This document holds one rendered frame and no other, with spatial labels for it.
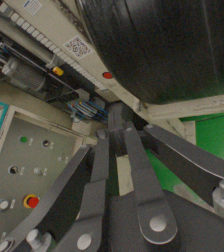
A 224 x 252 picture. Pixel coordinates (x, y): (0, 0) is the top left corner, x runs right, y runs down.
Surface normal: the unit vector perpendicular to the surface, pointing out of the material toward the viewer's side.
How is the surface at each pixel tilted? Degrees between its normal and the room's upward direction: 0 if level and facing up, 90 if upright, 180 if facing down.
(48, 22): 90
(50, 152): 90
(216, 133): 0
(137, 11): 59
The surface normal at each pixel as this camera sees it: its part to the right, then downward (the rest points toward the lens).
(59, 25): -0.13, 0.94
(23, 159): 0.80, -0.09
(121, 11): -0.44, 0.60
